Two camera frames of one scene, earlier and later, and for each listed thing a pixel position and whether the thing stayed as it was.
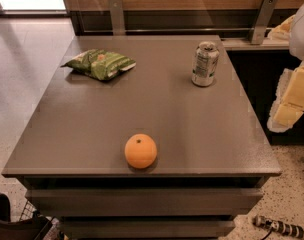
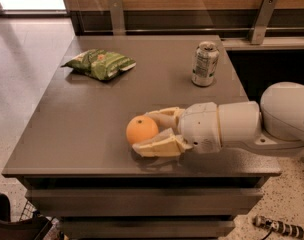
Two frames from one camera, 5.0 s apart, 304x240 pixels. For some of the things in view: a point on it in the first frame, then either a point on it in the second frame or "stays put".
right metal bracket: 263,19 stays put
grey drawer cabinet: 146,137 stays put
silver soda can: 203,73 stays put
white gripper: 302,34 → 199,127
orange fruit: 140,150 → 140,128
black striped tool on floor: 289,229 stays put
